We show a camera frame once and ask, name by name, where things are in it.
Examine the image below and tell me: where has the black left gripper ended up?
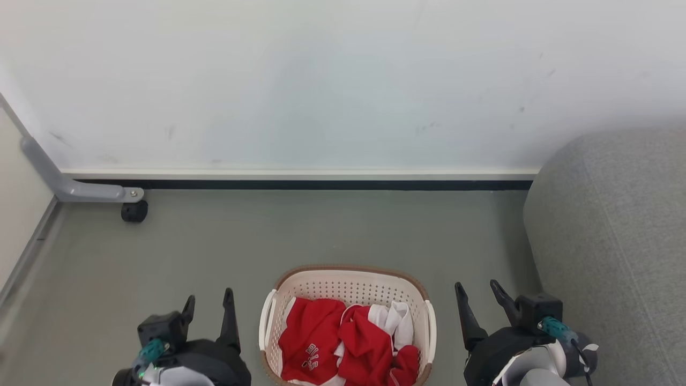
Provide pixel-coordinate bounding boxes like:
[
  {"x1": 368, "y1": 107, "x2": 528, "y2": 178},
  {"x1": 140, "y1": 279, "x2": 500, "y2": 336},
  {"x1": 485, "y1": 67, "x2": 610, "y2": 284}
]
[{"x1": 161, "y1": 288, "x2": 252, "y2": 386}]

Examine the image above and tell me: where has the white and black baseboard strip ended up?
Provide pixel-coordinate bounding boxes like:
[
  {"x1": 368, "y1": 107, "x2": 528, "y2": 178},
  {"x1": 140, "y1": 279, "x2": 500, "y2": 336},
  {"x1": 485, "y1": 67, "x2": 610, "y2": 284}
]
[{"x1": 60, "y1": 167, "x2": 541, "y2": 191}]

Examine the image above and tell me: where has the black caster wheel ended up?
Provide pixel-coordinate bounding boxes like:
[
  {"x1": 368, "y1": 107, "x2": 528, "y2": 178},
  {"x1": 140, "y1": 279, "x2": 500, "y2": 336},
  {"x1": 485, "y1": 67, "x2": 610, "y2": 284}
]
[{"x1": 121, "y1": 199, "x2": 149, "y2": 223}]

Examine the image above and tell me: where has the grey metal stand leg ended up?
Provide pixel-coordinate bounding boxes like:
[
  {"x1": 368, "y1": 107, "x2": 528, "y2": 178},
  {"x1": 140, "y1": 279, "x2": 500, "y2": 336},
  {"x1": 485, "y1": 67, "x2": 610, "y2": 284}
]
[{"x1": 0, "y1": 92, "x2": 144, "y2": 203}]

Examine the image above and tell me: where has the red garment with white trim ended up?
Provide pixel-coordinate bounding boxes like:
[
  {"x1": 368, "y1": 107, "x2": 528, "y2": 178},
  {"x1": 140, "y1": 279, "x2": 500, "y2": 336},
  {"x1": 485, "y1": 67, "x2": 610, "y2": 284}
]
[{"x1": 337, "y1": 305, "x2": 421, "y2": 386}]

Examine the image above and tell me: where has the grey fabric sofa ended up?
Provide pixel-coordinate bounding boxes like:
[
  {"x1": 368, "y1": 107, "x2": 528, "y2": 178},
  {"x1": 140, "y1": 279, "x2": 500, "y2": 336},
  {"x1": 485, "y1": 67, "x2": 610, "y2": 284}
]
[{"x1": 523, "y1": 128, "x2": 686, "y2": 386}]

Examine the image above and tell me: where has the teal cable connector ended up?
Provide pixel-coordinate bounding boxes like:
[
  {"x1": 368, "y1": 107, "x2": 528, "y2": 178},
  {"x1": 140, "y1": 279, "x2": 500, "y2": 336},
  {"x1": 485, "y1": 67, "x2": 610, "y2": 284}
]
[
  {"x1": 539, "y1": 316, "x2": 579, "y2": 344},
  {"x1": 134, "y1": 338, "x2": 168, "y2": 372}
]

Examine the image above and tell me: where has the thin black cable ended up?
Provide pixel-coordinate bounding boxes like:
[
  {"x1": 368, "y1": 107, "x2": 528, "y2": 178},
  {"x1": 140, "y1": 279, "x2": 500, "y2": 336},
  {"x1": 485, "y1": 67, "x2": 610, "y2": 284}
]
[{"x1": 571, "y1": 340, "x2": 593, "y2": 386}]

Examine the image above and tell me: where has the red shirt with white print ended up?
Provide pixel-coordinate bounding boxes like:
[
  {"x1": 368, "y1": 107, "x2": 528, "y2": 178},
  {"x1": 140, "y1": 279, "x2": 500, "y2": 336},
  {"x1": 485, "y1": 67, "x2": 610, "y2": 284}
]
[{"x1": 278, "y1": 298, "x2": 348, "y2": 385}]

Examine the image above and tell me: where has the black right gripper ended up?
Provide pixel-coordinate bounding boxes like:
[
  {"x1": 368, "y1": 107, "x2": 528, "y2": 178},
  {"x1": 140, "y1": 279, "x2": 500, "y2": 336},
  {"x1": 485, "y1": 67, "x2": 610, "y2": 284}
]
[{"x1": 454, "y1": 279, "x2": 545, "y2": 386}]

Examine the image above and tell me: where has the white laundry basket brown rim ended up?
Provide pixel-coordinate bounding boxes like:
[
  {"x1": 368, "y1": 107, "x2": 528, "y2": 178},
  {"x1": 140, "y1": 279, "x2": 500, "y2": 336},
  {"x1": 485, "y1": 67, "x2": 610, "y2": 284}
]
[{"x1": 259, "y1": 264, "x2": 437, "y2": 386}]

